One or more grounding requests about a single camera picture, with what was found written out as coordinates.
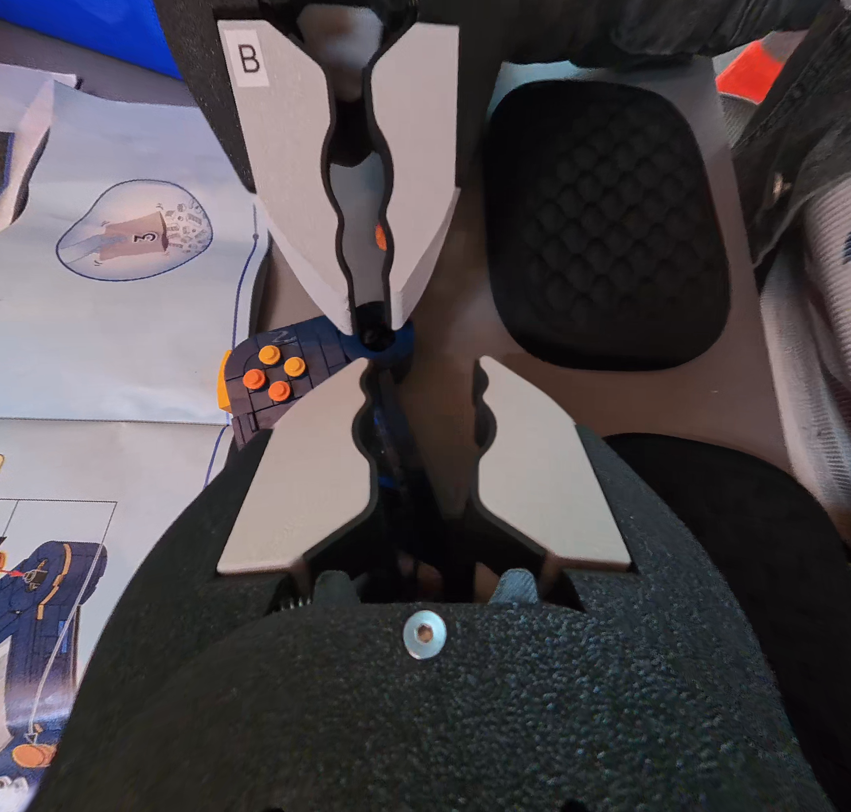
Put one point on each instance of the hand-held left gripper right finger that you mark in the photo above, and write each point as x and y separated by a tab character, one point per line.
545	486

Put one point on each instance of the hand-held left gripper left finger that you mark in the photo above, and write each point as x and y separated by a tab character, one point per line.
312	479

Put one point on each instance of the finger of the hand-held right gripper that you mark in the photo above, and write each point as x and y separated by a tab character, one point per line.
286	160
419	160

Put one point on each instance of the blue brick game console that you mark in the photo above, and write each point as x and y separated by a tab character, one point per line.
312	353

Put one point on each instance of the black round toy piece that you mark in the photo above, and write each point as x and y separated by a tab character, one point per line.
373	323

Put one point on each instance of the small orange flat stud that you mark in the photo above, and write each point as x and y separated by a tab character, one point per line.
379	236

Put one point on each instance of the blue plastic bin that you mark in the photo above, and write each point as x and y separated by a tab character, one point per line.
80	7

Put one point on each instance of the white instruction booklet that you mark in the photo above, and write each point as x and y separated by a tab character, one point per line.
30	113

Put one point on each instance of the black quilted pad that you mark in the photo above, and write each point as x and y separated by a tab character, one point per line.
598	226

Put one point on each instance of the open light blue instruction booklet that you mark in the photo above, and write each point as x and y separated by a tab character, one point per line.
133	333

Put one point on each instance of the person's black pants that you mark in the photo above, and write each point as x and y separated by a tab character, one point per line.
764	559

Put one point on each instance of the person's white printed shirt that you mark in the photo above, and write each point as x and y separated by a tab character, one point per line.
811	359

